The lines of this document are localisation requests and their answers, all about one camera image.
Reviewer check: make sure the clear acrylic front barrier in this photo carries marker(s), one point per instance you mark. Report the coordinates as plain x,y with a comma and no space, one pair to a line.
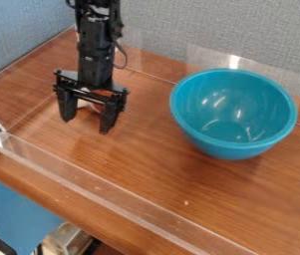
125,220

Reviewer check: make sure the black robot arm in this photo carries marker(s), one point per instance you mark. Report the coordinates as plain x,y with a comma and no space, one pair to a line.
100,27

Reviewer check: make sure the blue plastic bowl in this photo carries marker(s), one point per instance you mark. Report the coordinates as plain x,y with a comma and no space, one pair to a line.
233,112

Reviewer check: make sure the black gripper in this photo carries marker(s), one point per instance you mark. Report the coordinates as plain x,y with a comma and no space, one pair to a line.
70,90

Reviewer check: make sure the metal frame under table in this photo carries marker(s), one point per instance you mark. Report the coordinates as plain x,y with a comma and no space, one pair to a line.
67,240

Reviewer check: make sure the toy mushroom brown cap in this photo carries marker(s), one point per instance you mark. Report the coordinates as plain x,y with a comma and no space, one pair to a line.
94,106

